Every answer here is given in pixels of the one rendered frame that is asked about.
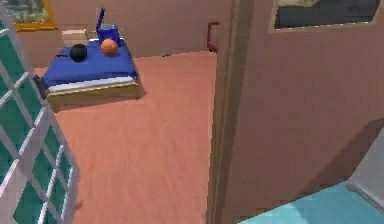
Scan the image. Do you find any black door handle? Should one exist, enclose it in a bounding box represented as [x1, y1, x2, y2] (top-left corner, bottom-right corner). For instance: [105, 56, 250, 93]
[32, 75, 48, 100]

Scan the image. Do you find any orange basketball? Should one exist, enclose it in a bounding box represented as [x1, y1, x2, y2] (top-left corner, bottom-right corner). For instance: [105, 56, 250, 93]
[100, 38, 119, 57]

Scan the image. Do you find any gold framed picture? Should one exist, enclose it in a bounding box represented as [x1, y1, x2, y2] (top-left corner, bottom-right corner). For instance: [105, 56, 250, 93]
[4, 0, 60, 33]

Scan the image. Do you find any black ball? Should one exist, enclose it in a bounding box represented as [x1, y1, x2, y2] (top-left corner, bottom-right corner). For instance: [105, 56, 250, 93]
[69, 43, 89, 63]

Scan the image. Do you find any bed with blue blanket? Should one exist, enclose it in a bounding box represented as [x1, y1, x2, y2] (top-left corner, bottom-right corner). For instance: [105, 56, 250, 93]
[42, 37, 141, 110]

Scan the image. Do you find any beige bedside table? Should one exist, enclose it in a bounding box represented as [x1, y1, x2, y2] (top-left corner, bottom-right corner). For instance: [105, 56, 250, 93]
[61, 28, 89, 48]

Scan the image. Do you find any white glass panel door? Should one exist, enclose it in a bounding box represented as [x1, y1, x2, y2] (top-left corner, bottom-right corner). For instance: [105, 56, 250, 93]
[0, 6, 81, 224]

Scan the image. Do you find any grey white furniture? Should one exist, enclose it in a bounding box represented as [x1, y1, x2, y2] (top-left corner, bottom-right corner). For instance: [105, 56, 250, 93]
[345, 126, 384, 214]

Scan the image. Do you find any red chair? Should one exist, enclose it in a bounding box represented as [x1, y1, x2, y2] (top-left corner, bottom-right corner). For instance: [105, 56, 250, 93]
[206, 21, 220, 54]

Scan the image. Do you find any blue pillow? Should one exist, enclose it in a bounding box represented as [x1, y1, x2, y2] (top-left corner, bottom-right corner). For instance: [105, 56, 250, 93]
[96, 23, 121, 46]

